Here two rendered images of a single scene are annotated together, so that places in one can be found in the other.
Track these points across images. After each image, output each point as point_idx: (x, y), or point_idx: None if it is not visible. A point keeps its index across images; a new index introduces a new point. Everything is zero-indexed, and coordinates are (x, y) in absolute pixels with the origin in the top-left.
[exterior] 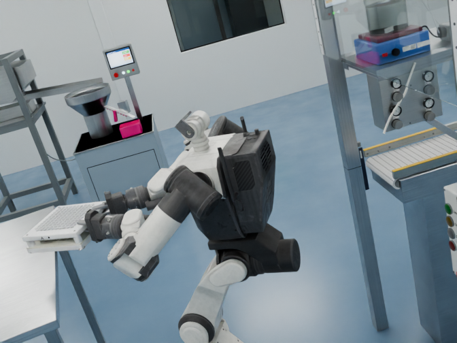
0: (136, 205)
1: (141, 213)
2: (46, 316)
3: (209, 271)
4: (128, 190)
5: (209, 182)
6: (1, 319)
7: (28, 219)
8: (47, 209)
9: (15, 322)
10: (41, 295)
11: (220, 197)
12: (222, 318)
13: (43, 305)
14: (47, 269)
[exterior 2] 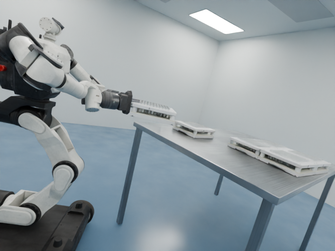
0: None
1: (94, 84)
2: (140, 123)
3: (58, 120)
4: (114, 92)
5: None
6: (163, 127)
7: (270, 183)
8: (272, 190)
9: (153, 125)
10: (154, 129)
11: None
12: (53, 183)
13: (147, 126)
14: (168, 137)
